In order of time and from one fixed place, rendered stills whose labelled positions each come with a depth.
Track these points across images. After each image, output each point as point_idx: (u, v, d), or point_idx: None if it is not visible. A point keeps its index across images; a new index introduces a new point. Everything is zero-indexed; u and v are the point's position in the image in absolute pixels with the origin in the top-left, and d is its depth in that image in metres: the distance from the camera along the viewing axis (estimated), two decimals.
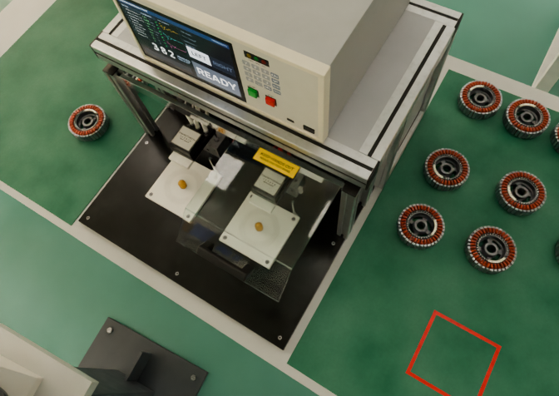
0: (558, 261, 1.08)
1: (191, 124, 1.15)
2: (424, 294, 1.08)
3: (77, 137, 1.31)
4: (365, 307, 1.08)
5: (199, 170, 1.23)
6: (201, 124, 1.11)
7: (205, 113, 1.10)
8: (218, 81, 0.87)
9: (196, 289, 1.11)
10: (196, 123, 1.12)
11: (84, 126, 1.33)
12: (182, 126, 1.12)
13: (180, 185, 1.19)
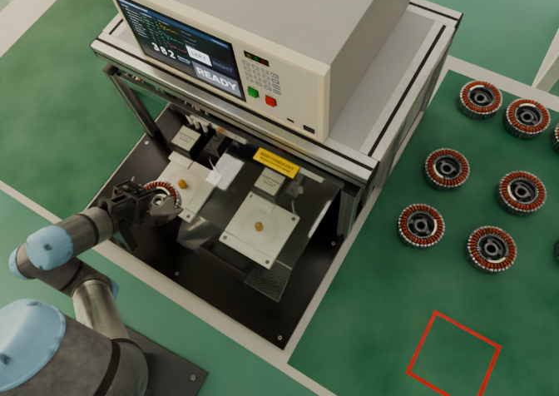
0: (558, 261, 1.08)
1: (191, 124, 1.15)
2: (424, 294, 1.08)
3: None
4: (365, 307, 1.08)
5: (199, 170, 1.23)
6: (201, 124, 1.11)
7: (205, 113, 1.10)
8: (218, 81, 0.87)
9: (196, 289, 1.11)
10: (196, 123, 1.12)
11: (152, 206, 1.13)
12: (182, 126, 1.12)
13: (180, 185, 1.19)
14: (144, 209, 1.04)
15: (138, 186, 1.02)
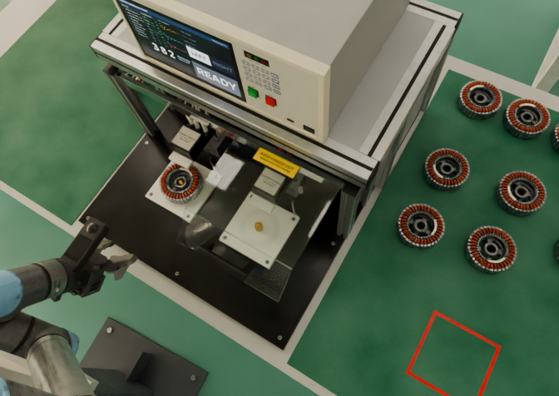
0: (558, 261, 1.08)
1: (191, 124, 1.15)
2: (424, 294, 1.08)
3: (166, 198, 1.18)
4: (365, 307, 1.08)
5: (199, 170, 1.23)
6: (201, 124, 1.11)
7: (205, 113, 1.10)
8: (218, 81, 0.87)
9: (196, 289, 1.11)
10: (196, 123, 1.12)
11: (175, 186, 1.19)
12: (182, 126, 1.12)
13: (180, 185, 1.19)
14: None
15: None
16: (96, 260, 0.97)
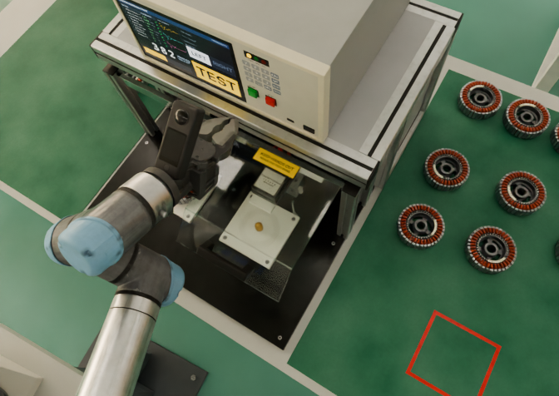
0: (558, 261, 1.08)
1: None
2: (424, 294, 1.08)
3: None
4: (365, 307, 1.08)
5: None
6: None
7: None
8: (218, 81, 0.87)
9: (196, 289, 1.11)
10: None
11: None
12: None
13: None
14: None
15: None
16: (201, 155, 0.71)
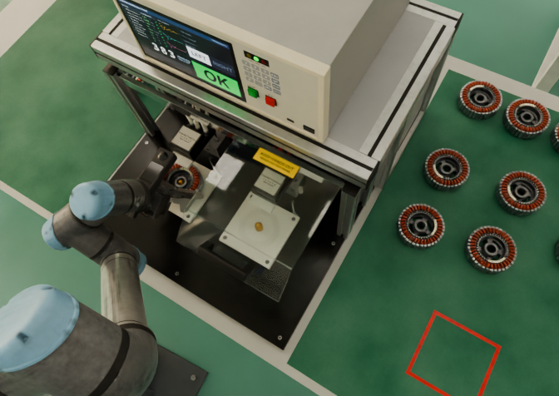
0: (558, 261, 1.08)
1: (191, 124, 1.15)
2: (424, 294, 1.08)
3: None
4: (365, 307, 1.08)
5: (199, 170, 1.23)
6: (201, 124, 1.11)
7: (205, 113, 1.10)
8: (218, 81, 0.87)
9: (196, 289, 1.11)
10: (196, 123, 1.12)
11: (175, 186, 1.19)
12: (182, 126, 1.12)
13: (180, 185, 1.19)
14: None
15: None
16: (165, 185, 1.08)
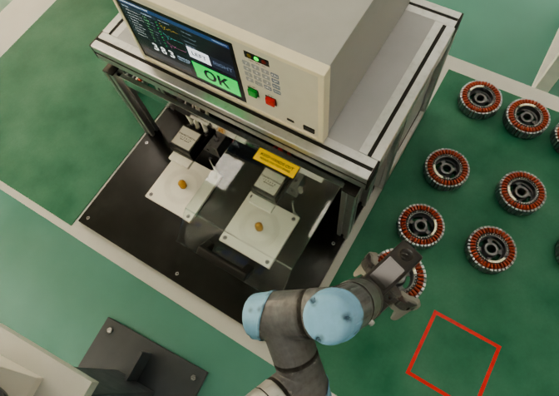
0: (558, 261, 1.08)
1: (191, 124, 1.15)
2: (424, 294, 1.08)
3: None
4: None
5: (199, 170, 1.23)
6: (201, 124, 1.11)
7: (205, 113, 1.10)
8: (218, 81, 0.87)
9: (196, 289, 1.11)
10: (196, 123, 1.12)
11: None
12: (182, 126, 1.12)
13: (180, 185, 1.19)
14: None
15: None
16: (394, 291, 0.81)
